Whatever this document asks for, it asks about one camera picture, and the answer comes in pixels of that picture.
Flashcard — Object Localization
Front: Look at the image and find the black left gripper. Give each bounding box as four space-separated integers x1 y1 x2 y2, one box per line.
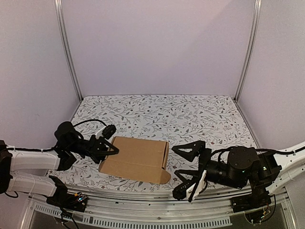
67 135 122 166

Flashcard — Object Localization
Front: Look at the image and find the brown cardboard paper box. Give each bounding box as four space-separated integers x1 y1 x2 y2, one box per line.
98 136 171 184

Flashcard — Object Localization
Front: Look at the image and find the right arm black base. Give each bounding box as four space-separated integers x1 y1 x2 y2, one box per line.
230 185 272 213

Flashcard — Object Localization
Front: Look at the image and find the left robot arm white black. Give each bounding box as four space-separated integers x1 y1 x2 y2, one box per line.
0 121 119 207

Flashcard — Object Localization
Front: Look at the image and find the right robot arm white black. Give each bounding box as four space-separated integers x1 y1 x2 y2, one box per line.
172 140 305 208

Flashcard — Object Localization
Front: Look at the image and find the floral patterned table mat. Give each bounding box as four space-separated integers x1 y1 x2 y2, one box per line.
48 95 255 192

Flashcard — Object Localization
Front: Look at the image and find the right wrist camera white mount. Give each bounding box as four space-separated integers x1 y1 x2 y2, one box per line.
172 170 208 202

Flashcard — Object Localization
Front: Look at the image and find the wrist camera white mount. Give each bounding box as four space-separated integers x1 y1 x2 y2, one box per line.
172 170 208 202
95 125 116 140

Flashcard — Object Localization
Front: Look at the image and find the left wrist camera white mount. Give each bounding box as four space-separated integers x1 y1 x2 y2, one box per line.
95 125 116 140

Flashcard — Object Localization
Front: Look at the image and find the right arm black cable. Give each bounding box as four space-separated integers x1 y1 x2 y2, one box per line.
211 146 296 165

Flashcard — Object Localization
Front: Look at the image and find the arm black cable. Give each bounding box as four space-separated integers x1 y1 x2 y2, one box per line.
14 119 108 153
211 146 296 165

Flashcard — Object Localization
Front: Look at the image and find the aluminium front rail frame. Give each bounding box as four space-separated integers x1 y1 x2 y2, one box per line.
20 187 298 229

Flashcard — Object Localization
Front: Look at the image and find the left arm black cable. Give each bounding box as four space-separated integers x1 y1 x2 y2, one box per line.
14 119 108 153

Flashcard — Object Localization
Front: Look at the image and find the left aluminium frame post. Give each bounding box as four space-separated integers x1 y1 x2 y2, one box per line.
54 0 83 102

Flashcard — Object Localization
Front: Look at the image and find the aluminium frame post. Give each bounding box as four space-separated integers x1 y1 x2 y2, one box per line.
54 0 83 102
234 0 262 103

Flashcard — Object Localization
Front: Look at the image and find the right aluminium frame post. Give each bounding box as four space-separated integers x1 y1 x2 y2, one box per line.
234 0 262 103

